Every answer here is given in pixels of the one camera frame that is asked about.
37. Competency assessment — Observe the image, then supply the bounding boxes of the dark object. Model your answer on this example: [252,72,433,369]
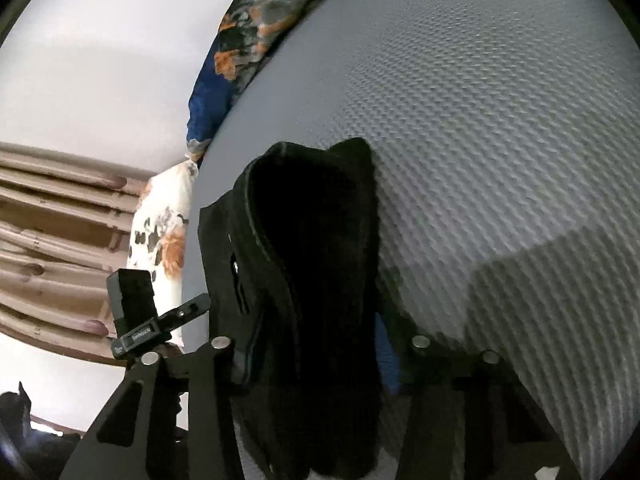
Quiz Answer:
[0,381,87,472]

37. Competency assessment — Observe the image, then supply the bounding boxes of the blue floral blanket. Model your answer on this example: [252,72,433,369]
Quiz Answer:
[186,0,382,170]

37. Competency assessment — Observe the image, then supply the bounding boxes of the brown wooden headboard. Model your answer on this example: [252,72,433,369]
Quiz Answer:
[0,141,162,367]

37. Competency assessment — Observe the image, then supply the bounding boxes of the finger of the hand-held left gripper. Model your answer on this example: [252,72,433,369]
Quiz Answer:
[157,293,212,333]

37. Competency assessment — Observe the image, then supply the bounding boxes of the dark pants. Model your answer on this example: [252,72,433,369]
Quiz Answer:
[196,136,402,480]

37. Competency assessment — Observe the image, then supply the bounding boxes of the white floral pillow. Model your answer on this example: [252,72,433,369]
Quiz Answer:
[126,160,202,352]

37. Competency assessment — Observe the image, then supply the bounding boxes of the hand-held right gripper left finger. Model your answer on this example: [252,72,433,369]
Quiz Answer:
[59,336,247,480]

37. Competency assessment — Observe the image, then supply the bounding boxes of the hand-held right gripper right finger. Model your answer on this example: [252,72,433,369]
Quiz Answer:
[376,317,583,480]

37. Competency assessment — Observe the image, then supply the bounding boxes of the grey textured mattress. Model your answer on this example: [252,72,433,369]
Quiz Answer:
[181,0,640,480]

